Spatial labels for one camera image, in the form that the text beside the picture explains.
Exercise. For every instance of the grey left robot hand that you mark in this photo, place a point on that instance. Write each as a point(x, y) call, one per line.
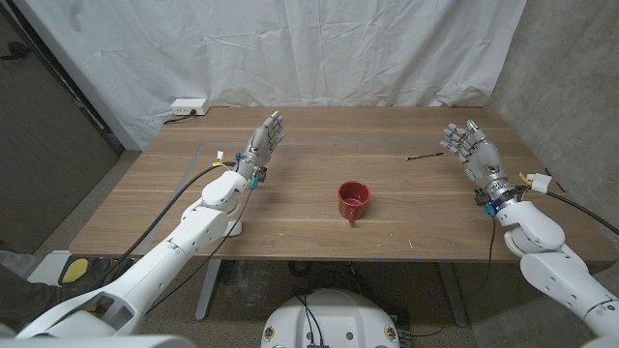
point(261, 142)

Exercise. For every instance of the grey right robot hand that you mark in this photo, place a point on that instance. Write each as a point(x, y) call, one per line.
point(483, 157)

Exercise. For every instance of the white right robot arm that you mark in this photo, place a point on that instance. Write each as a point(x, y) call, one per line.
point(546, 261)

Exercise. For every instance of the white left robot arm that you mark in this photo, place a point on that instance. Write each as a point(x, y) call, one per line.
point(208, 227)

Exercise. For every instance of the black pen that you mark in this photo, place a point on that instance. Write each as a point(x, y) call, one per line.
point(425, 156)

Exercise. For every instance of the red mug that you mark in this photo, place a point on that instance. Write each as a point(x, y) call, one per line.
point(353, 208)

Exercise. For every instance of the white power strip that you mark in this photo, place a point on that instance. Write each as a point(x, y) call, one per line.
point(189, 106)

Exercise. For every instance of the small white rounded device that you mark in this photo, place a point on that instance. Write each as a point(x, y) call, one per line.
point(236, 229)

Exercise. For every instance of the white backdrop cloth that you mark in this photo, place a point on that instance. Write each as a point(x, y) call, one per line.
point(309, 48)

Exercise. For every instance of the grey table leg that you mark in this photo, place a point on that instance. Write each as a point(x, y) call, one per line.
point(454, 299)
point(208, 290)

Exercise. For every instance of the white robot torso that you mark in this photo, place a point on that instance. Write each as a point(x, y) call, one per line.
point(329, 319)

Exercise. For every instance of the black floor power strip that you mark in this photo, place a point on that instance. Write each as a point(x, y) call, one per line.
point(402, 336)

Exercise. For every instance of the dark door panel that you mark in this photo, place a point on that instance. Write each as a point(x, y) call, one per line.
point(48, 145)

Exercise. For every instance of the black and yellow object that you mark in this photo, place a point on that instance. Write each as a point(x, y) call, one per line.
point(75, 269)

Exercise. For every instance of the white floor box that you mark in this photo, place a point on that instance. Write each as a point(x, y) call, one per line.
point(48, 268)

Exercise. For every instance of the dark grey fabric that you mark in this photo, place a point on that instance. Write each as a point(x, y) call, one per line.
point(24, 295)

